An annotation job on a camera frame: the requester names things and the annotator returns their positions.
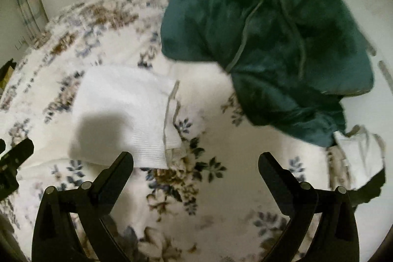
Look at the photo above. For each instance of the floral checkered bedspread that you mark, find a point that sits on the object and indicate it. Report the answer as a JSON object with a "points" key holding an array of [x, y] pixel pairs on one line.
{"points": [[215, 188]]}

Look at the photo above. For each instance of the green striped curtain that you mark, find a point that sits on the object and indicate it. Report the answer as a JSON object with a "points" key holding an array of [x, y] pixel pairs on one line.
{"points": [[29, 7]]}

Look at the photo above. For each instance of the white knit sweater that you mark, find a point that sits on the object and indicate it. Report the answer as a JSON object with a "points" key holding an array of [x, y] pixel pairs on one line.
{"points": [[122, 102]]}

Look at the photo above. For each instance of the white folded garment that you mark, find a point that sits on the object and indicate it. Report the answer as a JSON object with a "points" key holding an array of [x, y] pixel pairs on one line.
{"points": [[359, 157]]}

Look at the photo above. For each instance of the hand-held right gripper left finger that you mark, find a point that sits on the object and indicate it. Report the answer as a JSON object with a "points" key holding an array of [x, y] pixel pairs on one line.
{"points": [[118, 176]]}

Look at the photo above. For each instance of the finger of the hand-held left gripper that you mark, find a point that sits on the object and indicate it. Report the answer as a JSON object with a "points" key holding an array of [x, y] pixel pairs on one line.
{"points": [[18, 154]]}

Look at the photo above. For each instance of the white bed headboard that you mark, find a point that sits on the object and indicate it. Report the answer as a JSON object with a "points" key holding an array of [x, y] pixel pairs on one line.
{"points": [[380, 19]]}

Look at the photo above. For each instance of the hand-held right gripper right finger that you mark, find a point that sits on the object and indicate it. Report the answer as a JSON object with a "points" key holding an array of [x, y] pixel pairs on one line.
{"points": [[273, 179]]}

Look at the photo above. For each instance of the teal plush blanket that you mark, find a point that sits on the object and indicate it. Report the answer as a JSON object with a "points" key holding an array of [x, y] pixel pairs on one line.
{"points": [[261, 44]]}

